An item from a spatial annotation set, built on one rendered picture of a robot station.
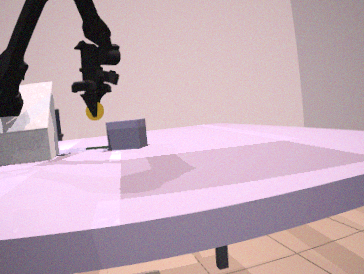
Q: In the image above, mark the gold coin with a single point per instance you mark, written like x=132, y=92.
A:
x=100, y=112

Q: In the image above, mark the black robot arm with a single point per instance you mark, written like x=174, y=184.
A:
x=13, y=67

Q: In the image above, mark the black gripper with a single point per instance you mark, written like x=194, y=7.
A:
x=93, y=91

